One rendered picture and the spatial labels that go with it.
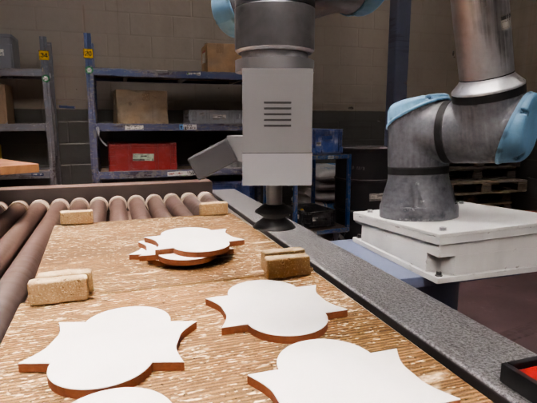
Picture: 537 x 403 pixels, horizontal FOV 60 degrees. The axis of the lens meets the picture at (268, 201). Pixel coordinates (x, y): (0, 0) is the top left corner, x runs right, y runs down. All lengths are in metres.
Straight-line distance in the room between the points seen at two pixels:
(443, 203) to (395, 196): 0.09
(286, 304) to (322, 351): 0.10
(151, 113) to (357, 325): 4.44
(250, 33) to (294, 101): 0.07
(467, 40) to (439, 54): 5.97
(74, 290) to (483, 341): 0.43
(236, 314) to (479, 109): 0.55
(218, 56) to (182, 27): 0.79
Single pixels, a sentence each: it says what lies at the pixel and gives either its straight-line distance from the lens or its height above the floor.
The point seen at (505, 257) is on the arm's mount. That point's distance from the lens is 0.90.
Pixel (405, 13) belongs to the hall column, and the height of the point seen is 2.18.
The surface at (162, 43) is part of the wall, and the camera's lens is 5.47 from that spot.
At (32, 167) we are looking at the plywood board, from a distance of 1.12.
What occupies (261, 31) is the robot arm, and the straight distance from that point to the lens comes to 0.43.
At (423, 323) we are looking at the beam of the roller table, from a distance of 0.55.
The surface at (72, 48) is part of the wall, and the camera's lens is 5.44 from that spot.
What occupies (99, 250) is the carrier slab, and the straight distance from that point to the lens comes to 0.76.
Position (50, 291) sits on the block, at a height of 0.95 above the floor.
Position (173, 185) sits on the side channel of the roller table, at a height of 0.94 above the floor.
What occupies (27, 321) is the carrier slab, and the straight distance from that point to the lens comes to 0.53.
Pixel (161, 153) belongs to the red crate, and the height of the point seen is 0.81.
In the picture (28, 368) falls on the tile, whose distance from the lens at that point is 0.43.
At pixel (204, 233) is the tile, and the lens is 0.72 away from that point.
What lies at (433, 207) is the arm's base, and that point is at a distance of 0.91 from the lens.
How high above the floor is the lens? 1.13
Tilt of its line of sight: 10 degrees down
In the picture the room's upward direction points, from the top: straight up
